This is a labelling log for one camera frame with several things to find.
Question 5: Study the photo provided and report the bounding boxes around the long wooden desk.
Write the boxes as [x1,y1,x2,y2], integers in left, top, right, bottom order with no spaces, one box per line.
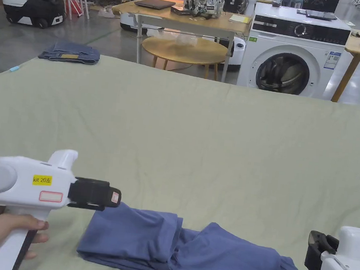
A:
[105,0,255,85]

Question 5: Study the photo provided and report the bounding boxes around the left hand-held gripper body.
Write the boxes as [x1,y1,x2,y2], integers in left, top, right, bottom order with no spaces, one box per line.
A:
[0,142,114,270]

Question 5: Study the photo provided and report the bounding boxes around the bed with pale green sheet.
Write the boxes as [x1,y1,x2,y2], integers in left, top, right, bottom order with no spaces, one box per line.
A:
[0,44,360,270]

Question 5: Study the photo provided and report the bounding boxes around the white washing machine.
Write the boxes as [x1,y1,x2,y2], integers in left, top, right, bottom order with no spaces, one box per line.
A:
[236,0,354,101]

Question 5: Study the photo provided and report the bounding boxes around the round wooden table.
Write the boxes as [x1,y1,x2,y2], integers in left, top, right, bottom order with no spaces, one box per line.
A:
[138,31,229,82]

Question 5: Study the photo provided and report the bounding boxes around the blue shirt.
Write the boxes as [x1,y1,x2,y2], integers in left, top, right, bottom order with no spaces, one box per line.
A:
[75,198,304,270]

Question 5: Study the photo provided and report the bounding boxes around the folded blue jeans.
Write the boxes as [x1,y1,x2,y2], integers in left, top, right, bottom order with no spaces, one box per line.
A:
[38,39,102,67]

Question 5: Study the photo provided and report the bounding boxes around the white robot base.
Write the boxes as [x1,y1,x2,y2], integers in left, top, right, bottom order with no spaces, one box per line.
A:
[118,10,167,37]

